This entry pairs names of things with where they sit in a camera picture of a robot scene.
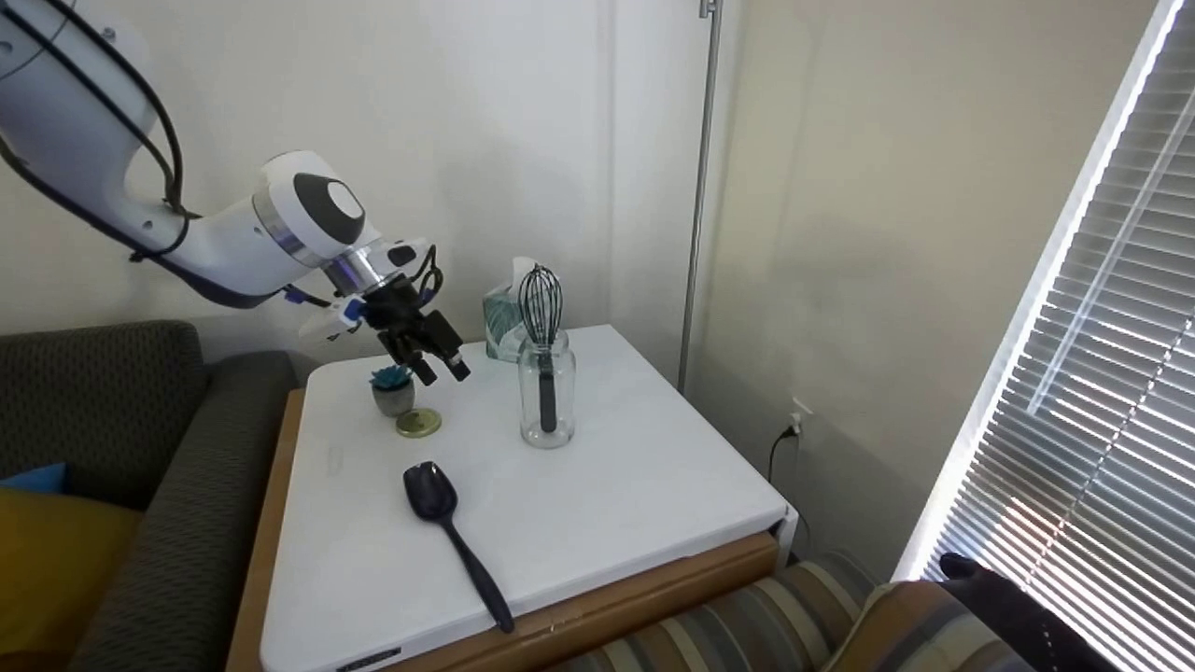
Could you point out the white table top board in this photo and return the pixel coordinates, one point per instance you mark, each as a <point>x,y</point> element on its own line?
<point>639,483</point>

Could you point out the blue cushion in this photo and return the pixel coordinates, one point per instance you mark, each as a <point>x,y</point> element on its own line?
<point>38,480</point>

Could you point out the grey armchair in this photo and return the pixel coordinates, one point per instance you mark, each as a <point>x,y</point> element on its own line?
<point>145,418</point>

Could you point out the small blue succulent pot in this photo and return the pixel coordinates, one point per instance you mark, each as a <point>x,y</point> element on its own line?
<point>395,390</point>

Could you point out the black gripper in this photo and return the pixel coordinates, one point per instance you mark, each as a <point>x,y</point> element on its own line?
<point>400,322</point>

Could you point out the clear glass jar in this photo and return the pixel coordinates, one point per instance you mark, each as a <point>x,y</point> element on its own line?
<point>567,397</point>

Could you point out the black ladle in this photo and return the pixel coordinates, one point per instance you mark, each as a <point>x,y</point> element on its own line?
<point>432,499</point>

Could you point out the wall outlet with plug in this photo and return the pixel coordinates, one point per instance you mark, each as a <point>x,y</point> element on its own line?
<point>788,433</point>

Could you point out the gold jar lid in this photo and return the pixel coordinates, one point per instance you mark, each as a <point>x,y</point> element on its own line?
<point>418,422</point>

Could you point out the wooden side table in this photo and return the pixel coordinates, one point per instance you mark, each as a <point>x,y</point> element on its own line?
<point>544,636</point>

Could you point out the yellow cushion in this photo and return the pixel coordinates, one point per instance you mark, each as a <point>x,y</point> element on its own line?
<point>59,556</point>

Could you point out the white window blinds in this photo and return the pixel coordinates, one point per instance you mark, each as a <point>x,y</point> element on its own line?
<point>1074,469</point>

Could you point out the striped sofa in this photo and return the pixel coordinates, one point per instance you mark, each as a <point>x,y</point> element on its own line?
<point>824,617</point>

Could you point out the teal patterned tissue box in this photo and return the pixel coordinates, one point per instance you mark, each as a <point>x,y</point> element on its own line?
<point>503,310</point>

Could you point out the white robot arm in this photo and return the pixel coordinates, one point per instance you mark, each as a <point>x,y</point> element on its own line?
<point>82,127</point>

